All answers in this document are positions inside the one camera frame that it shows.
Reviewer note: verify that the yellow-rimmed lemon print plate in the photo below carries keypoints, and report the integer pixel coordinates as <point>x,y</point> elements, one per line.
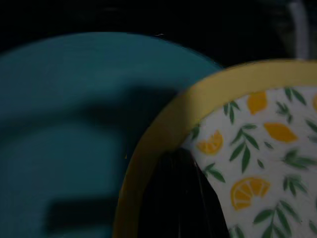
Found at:
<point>260,148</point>

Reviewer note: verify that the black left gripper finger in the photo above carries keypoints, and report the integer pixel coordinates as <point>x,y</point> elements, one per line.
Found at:
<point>178,198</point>

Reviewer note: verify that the teal plate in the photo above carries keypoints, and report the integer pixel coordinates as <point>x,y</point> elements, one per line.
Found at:
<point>62,111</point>

